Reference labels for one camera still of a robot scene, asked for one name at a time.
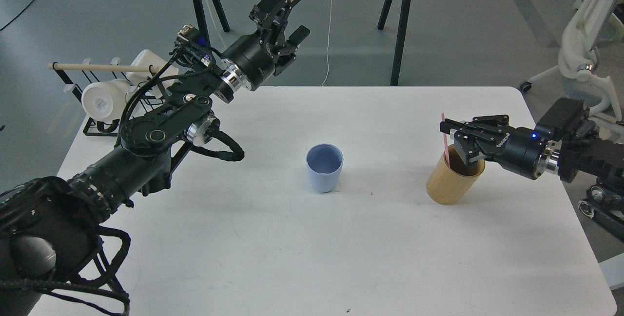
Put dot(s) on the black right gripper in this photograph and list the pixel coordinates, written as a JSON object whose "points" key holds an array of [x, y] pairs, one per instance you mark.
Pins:
{"points": [[490, 138]]}

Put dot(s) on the blue plastic cup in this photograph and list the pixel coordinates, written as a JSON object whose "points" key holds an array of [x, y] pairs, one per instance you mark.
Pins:
{"points": [[324, 162]]}

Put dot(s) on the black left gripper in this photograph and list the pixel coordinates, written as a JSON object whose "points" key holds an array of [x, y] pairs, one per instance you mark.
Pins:
{"points": [[254, 58]]}

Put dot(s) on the white mug on rack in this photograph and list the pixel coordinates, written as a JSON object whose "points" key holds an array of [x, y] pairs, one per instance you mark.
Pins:
{"points": [[147, 58], [105, 101]]}

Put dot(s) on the bamboo cylinder holder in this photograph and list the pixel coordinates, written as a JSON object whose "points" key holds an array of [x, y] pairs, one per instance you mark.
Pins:
{"points": [[451, 178]]}

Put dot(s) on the black wire cup rack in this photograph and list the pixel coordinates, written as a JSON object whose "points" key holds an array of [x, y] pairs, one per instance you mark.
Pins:
{"points": [[75, 83]]}

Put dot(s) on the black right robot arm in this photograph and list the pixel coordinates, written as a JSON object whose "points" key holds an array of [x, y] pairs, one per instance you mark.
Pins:
{"points": [[564, 142]]}

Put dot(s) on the pink chopstick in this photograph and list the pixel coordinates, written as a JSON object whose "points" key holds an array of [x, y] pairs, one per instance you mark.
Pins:
{"points": [[445, 148]]}

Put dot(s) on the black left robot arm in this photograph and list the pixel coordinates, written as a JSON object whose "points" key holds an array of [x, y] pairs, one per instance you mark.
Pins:
{"points": [[52, 237]]}

